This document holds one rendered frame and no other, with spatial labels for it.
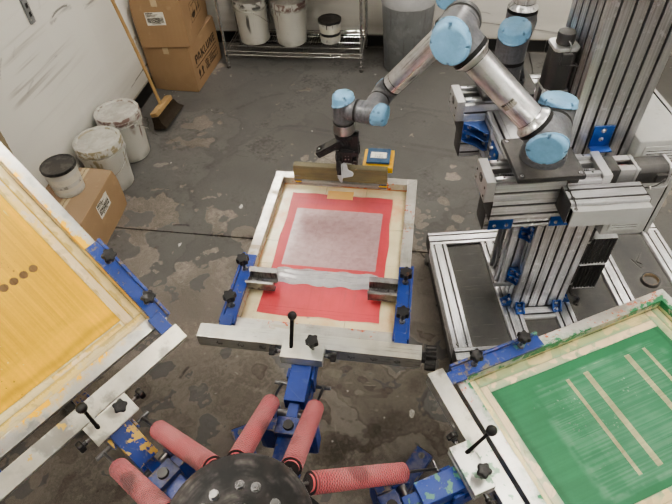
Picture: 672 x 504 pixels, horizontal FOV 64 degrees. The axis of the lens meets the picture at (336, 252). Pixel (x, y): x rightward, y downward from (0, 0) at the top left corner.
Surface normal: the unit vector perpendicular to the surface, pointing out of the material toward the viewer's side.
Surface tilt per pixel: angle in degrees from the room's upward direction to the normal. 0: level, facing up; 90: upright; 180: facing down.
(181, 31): 90
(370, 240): 0
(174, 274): 0
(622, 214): 90
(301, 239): 0
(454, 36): 87
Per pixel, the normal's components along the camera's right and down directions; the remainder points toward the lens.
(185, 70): -0.16, 0.73
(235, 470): -0.04, -0.68
